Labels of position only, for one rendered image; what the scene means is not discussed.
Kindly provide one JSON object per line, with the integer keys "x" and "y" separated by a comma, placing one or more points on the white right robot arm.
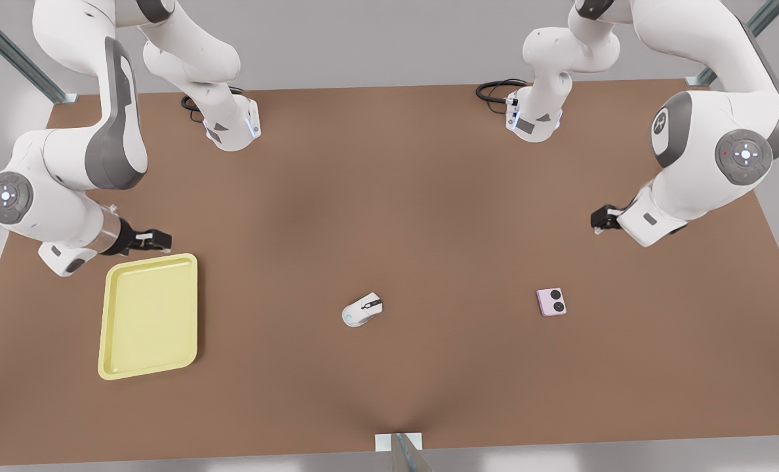
{"x": 68, "y": 164}

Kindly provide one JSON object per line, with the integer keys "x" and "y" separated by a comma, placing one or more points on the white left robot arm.
{"x": 711, "y": 151}

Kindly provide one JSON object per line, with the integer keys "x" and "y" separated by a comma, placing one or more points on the yellow rectangular tray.
{"x": 149, "y": 316}

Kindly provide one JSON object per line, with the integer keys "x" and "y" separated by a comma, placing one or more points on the pink flip phone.
{"x": 551, "y": 301}

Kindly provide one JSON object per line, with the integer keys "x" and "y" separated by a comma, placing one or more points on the white computer mouse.
{"x": 362, "y": 309}

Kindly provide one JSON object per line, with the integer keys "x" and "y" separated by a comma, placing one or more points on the silver frame post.
{"x": 734, "y": 46}
{"x": 404, "y": 452}
{"x": 16, "y": 56}

